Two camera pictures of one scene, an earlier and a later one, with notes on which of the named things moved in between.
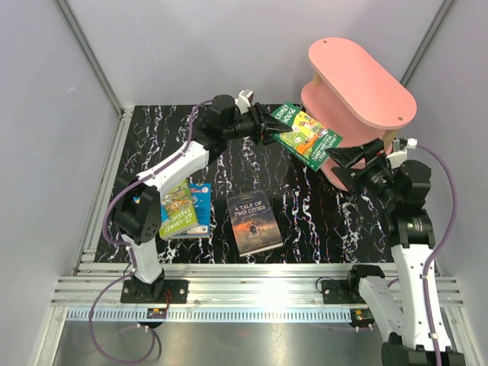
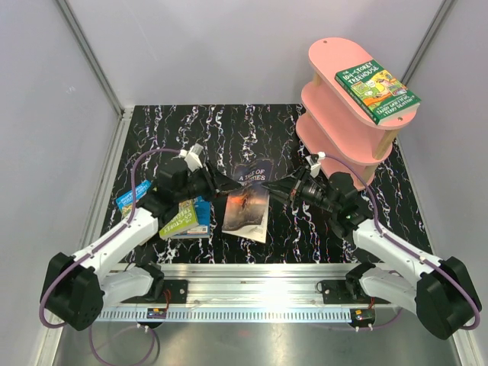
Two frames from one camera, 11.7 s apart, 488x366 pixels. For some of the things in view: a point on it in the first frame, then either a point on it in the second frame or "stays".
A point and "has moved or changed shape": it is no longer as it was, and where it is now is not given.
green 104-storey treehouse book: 308,140 -> 380,94
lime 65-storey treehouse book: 180,212 stays
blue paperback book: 201,197 stays
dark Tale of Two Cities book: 253,223 has moved or changed shape
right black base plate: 338,292 stays
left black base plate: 178,290 stays
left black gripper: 270,123 -> 218,183
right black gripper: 352,155 -> 279,189
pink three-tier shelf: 351,102 stays
